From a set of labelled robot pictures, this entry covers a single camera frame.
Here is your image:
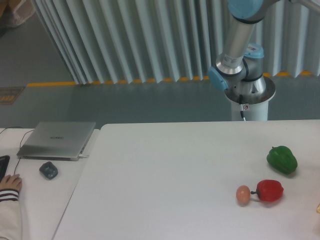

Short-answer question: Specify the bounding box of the pale bread at edge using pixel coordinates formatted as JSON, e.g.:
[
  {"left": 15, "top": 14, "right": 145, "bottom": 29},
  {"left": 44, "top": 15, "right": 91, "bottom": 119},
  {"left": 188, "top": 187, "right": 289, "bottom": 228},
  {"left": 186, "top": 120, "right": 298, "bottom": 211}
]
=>
[{"left": 316, "top": 204, "right": 320, "bottom": 214}]

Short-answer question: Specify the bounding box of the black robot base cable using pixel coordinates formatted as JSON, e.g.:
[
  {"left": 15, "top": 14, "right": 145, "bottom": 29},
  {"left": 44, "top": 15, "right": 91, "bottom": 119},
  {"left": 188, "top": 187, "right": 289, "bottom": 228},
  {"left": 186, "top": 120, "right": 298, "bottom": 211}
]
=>
[{"left": 238, "top": 94, "right": 247, "bottom": 122}]

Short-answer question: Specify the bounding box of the black keyboard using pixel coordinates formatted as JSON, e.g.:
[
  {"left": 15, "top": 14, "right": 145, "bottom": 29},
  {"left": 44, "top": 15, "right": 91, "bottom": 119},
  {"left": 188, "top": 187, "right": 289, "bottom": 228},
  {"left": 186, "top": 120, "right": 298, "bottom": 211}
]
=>
[{"left": 0, "top": 155, "right": 10, "bottom": 181}]

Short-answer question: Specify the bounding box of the green bell pepper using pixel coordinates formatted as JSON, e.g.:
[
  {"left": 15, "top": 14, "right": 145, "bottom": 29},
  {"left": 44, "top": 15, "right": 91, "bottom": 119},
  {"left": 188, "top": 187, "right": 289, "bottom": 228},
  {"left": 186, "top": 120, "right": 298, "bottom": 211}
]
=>
[{"left": 266, "top": 145, "right": 298, "bottom": 175}]

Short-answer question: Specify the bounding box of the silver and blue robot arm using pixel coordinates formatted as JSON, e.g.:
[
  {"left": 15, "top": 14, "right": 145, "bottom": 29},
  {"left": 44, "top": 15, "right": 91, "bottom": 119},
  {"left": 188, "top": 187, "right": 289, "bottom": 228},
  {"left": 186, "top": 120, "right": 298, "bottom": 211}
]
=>
[{"left": 208, "top": 0, "right": 320, "bottom": 91}]

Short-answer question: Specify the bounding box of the cream sleeved forearm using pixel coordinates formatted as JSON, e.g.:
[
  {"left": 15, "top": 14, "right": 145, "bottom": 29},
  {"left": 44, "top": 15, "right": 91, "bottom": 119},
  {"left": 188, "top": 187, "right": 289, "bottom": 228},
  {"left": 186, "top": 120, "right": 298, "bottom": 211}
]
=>
[{"left": 0, "top": 188, "right": 22, "bottom": 240}]

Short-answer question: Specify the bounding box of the person's bare hand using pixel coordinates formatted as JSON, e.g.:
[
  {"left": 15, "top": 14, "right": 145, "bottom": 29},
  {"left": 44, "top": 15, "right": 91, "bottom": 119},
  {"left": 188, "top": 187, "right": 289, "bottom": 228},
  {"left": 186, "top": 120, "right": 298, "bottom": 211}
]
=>
[{"left": 0, "top": 174, "right": 23, "bottom": 193}]

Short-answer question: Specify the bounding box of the brown egg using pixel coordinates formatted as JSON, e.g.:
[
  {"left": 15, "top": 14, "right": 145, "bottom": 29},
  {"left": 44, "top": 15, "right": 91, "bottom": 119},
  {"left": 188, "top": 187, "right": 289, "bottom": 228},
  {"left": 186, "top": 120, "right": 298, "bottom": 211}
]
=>
[{"left": 236, "top": 185, "right": 251, "bottom": 204}]

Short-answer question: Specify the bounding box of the white folding partition screen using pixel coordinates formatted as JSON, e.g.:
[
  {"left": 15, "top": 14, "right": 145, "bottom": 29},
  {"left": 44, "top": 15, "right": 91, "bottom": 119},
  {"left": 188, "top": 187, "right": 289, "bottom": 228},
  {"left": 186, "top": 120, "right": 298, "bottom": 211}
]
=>
[{"left": 33, "top": 0, "right": 320, "bottom": 85}]

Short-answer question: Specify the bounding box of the dark grey computer mouse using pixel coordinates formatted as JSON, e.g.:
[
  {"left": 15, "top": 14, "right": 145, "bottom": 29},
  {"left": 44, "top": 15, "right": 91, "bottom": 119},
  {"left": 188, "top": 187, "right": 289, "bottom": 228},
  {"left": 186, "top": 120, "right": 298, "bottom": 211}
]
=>
[{"left": 39, "top": 161, "right": 59, "bottom": 180}]

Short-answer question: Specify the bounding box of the red bell pepper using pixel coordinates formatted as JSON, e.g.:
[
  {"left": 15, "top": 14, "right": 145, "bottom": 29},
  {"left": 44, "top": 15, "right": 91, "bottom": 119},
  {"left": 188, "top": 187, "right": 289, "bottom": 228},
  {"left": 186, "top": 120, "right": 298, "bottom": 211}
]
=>
[{"left": 250, "top": 179, "right": 284, "bottom": 202}]

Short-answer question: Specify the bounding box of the silver closed laptop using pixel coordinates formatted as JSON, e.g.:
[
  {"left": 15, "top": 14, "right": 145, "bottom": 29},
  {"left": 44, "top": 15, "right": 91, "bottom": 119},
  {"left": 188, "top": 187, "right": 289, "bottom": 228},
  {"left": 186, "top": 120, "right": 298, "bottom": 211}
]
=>
[{"left": 17, "top": 121, "right": 96, "bottom": 161}]

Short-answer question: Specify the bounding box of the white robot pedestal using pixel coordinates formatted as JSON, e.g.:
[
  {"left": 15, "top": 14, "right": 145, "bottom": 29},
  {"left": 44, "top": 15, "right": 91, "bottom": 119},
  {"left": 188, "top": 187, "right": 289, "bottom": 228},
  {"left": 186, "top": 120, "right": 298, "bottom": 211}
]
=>
[{"left": 224, "top": 76, "right": 276, "bottom": 121}]

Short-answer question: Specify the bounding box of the black laptop cable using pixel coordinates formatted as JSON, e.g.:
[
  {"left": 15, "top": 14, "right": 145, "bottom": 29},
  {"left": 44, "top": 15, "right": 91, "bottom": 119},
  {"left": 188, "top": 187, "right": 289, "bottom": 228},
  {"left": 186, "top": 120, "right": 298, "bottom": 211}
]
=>
[{"left": 0, "top": 126, "right": 36, "bottom": 176}]

